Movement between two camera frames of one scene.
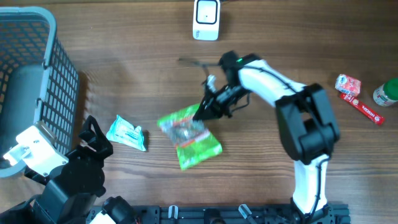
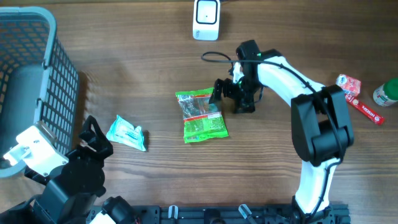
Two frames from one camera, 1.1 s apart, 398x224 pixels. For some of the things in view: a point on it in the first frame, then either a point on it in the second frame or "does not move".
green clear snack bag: (194, 142) -> (202, 120)
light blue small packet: (122, 131) does not move
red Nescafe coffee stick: (364, 108) does not move
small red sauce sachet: (346, 83) does not move
